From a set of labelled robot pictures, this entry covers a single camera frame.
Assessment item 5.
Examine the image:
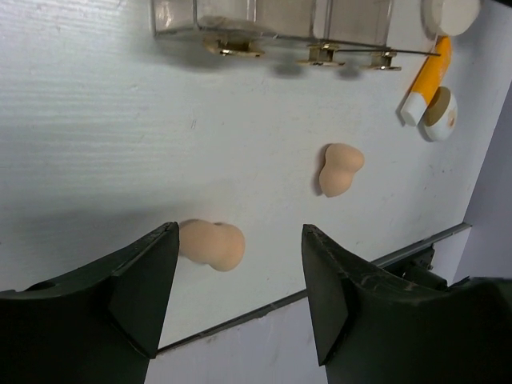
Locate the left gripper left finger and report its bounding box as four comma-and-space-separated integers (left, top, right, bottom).
1, 222, 179, 383

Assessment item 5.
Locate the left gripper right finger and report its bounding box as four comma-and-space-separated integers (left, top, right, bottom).
302, 224, 511, 383

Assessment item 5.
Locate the beige makeup sponge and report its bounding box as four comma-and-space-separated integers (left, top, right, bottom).
318, 143, 365, 198
179, 219, 246, 272

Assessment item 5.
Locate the round cream powder puff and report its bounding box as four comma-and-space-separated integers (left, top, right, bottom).
421, 0, 482, 37

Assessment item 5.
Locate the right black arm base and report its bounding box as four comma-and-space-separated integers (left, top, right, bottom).
385, 246, 448, 291

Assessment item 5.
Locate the white oval compact case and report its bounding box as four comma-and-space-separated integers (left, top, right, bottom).
419, 86, 458, 142

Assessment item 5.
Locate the orange tube white cap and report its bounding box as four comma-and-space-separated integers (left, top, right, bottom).
399, 36, 452, 126

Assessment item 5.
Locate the right clear organizer bin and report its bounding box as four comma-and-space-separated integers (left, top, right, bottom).
307, 0, 438, 71

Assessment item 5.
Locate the clear organizer bin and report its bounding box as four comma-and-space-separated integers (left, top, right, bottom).
151, 0, 265, 58
253, 0, 344, 67
307, 0, 438, 71

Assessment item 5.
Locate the middle clear organizer bin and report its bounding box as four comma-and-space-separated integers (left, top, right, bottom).
253, 0, 344, 67

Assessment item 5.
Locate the left clear organizer bin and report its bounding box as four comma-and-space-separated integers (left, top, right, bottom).
151, 0, 265, 58

